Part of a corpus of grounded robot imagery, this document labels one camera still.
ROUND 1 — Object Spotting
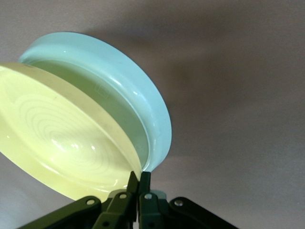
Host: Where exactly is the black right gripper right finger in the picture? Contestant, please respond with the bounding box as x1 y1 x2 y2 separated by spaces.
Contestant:
139 171 239 229

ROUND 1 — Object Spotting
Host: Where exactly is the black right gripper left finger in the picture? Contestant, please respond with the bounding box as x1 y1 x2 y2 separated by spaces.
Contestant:
21 171 140 229

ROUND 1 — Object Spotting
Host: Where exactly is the yellow plate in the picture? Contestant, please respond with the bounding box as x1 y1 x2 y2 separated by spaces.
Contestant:
0 61 143 201

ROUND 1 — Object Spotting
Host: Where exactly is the pale green plate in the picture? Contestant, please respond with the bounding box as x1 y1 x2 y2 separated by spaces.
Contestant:
18 31 173 173

